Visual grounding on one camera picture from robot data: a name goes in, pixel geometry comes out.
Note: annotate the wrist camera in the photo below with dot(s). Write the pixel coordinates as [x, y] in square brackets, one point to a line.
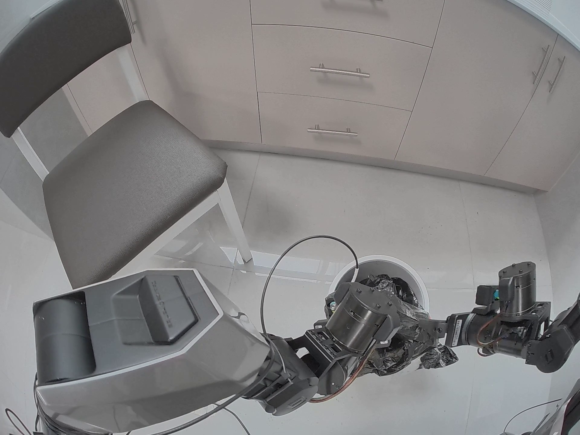
[487, 297]
[333, 305]

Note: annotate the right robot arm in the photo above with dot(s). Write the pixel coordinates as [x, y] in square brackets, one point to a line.
[521, 288]

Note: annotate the beige cabinet with drawers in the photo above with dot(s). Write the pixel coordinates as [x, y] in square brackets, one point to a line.
[344, 39]

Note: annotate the grey padded white chair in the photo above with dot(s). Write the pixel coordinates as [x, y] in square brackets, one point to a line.
[136, 175]

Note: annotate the crumpled black plastic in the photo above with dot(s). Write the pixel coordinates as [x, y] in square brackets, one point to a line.
[437, 357]

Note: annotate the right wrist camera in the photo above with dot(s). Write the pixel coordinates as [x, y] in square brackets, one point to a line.
[487, 297]

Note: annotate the white trash bin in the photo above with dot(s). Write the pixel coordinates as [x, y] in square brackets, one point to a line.
[385, 258]

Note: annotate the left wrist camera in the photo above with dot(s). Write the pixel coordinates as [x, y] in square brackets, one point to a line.
[333, 305]

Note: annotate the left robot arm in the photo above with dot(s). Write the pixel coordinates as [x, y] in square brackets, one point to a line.
[181, 333]

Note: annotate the black plastic bag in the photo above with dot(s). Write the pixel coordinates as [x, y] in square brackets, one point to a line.
[408, 295]

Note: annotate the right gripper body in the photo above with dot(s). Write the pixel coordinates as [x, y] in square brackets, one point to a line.
[460, 330]

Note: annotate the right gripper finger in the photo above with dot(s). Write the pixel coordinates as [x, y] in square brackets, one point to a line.
[436, 326]

